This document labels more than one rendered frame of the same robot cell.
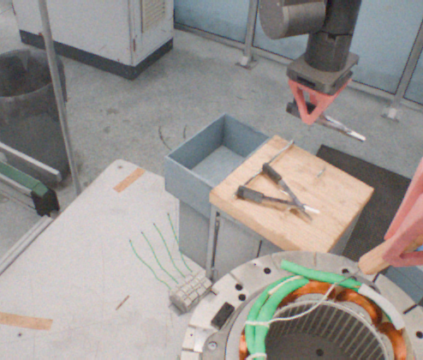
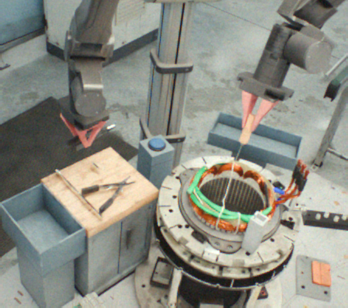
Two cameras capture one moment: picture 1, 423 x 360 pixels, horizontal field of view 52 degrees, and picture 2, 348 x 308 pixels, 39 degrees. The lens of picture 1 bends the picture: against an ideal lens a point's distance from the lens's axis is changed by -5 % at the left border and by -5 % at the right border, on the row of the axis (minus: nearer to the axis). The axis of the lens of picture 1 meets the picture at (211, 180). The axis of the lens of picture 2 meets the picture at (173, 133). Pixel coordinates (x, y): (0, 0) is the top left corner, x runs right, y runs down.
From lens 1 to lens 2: 0.75 m
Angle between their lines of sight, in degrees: 59
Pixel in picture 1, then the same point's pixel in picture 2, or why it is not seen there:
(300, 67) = (87, 119)
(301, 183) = (95, 180)
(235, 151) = (18, 219)
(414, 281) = (165, 160)
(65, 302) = not seen: outside the picture
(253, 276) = (173, 217)
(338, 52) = not seen: hidden behind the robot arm
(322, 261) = (168, 185)
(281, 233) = (134, 202)
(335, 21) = not seen: hidden behind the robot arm
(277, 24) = (99, 105)
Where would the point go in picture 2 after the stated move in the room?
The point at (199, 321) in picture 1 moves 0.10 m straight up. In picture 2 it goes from (200, 248) to (207, 216)
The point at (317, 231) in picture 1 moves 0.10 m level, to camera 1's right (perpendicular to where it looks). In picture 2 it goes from (137, 185) to (147, 157)
